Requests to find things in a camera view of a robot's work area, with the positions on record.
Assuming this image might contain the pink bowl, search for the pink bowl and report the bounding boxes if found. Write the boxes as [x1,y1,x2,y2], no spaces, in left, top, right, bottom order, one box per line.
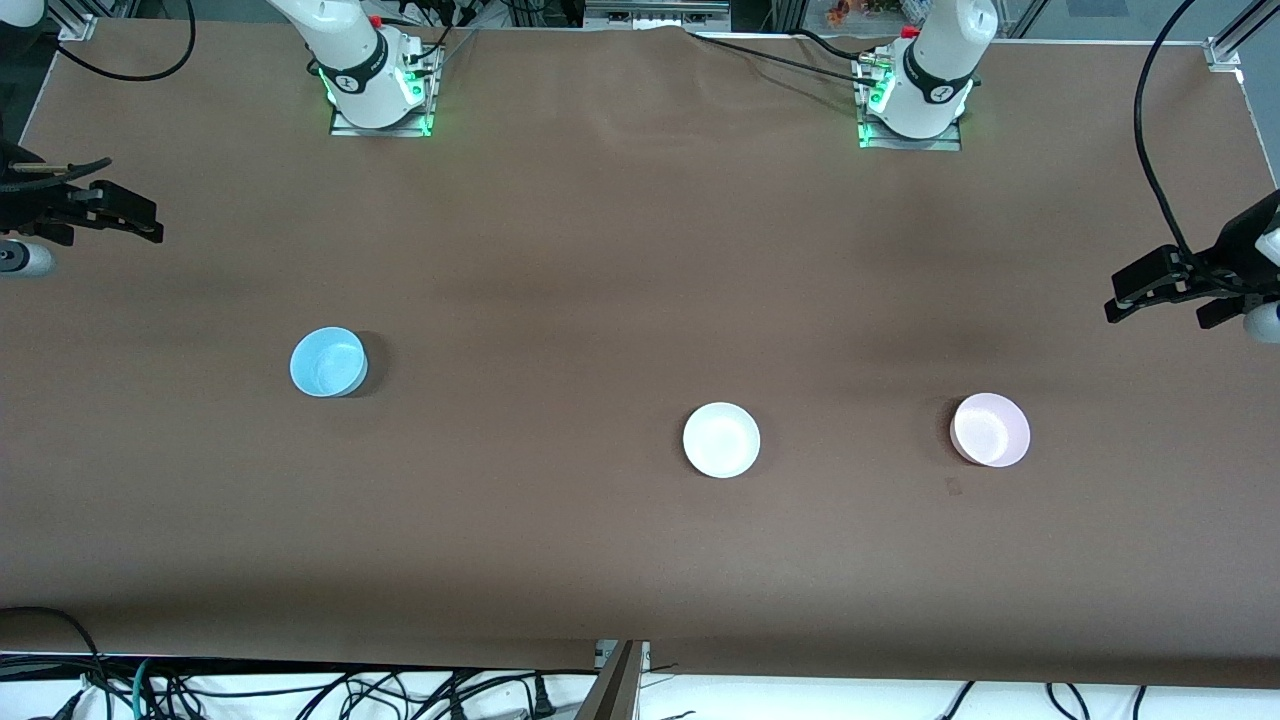
[949,392,1032,469]

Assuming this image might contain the blue bowl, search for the blue bowl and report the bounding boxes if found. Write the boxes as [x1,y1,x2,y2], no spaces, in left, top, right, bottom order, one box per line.
[289,326,370,399]

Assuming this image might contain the white bowl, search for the white bowl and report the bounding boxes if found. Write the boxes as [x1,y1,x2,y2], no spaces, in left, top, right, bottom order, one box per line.
[682,402,762,480]

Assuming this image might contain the aluminium corner profile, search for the aluminium corner profile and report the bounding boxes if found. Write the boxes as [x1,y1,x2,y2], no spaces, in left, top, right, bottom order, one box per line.
[54,0,99,42]
[1204,0,1280,72]

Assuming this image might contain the brown table cover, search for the brown table cover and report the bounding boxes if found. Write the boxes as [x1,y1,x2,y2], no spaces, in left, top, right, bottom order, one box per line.
[0,18,1280,691]

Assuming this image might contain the grey metal device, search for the grey metal device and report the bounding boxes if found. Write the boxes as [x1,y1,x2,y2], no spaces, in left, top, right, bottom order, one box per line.
[584,0,732,32]

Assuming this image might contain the black cable gold connector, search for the black cable gold connector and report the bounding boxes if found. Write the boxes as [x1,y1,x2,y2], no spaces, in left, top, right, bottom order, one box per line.
[0,139,114,179]

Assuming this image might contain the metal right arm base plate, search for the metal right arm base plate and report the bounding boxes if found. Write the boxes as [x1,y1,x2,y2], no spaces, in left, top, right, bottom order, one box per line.
[329,45,437,139]

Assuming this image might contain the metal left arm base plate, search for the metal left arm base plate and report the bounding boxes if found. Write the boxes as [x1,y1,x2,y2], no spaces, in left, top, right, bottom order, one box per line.
[857,55,964,152]

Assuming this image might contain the black base cable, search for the black base cable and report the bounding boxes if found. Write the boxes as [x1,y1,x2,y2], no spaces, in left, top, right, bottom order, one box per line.
[385,0,482,81]

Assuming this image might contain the short black cable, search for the short black cable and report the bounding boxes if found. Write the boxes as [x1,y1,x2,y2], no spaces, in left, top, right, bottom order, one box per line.
[795,27,883,64]

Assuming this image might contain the black looped cable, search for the black looped cable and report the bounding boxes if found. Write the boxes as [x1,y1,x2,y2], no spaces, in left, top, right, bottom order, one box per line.
[0,605,113,720]

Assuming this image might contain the long black cable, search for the long black cable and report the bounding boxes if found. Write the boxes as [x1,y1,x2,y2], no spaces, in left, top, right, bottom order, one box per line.
[685,30,873,84]

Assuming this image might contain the aluminium frame profile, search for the aluminium frame profile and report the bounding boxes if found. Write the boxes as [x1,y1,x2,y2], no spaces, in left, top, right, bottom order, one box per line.
[577,640,652,720]

